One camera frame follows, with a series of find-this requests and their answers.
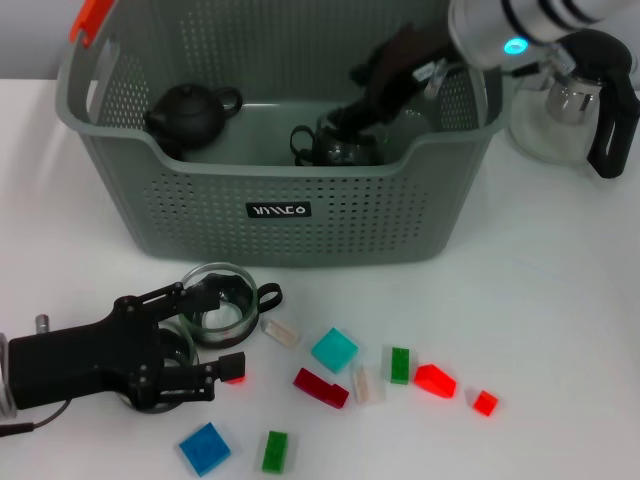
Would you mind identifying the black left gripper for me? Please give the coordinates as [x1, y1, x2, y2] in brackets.
[8, 281, 247, 414]

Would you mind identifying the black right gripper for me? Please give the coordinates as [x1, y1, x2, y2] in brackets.
[329, 22, 461, 146]

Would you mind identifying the grey perforated storage basket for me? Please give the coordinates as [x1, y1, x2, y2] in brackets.
[53, 0, 512, 269]

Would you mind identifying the clear white toy brick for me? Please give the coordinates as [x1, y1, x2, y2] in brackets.
[262, 319, 303, 349]
[349, 365, 381, 405]

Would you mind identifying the dark red toy brick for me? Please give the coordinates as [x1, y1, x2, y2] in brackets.
[293, 368, 350, 410]

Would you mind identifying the teal square toy brick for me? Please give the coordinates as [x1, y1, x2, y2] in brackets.
[310, 328, 359, 374]

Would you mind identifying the blue square toy brick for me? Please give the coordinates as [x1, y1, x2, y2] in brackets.
[178, 422, 234, 476]

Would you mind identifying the green toy brick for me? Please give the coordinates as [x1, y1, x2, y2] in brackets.
[259, 429, 290, 474]
[389, 347, 412, 385]

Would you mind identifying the black clay teapot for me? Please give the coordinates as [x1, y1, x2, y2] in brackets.
[143, 82, 245, 150]

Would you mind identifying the red sloped toy brick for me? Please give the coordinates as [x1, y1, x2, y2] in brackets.
[413, 363, 457, 400]

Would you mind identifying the left gripper cable with connector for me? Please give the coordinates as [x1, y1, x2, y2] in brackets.
[0, 399, 69, 439]

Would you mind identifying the glass pitcher with black handle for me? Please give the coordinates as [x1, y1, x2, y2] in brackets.
[509, 28, 640, 180]

